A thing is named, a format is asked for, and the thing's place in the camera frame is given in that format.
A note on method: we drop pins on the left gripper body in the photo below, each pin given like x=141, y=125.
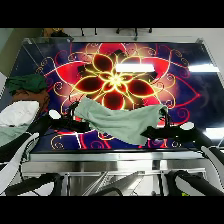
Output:
x=80, y=126

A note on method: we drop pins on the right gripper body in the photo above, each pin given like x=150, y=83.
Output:
x=154, y=132

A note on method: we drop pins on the pale green T-shirt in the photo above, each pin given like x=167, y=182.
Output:
x=123, y=123

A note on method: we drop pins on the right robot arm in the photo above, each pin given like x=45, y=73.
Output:
x=196, y=135

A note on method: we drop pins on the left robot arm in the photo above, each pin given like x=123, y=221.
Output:
x=43, y=124

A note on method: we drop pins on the brown garment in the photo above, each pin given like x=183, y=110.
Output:
x=35, y=97

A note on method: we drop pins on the white garment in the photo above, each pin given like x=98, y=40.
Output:
x=18, y=112

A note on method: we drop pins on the dark green garment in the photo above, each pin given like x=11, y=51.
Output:
x=28, y=83

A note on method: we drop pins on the light green garment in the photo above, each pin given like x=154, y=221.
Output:
x=11, y=133

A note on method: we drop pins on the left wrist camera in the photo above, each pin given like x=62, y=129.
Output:
x=72, y=110

